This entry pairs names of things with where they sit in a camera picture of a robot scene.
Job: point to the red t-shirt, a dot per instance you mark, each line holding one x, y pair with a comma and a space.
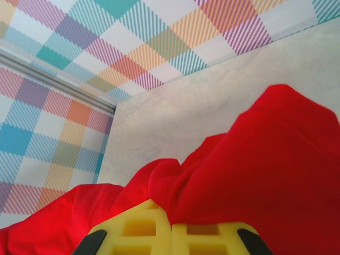
265, 159

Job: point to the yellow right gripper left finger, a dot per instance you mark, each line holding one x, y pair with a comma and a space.
132, 233

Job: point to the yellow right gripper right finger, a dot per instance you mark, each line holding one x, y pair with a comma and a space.
207, 244

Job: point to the aluminium frame post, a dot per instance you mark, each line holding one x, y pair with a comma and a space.
53, 77

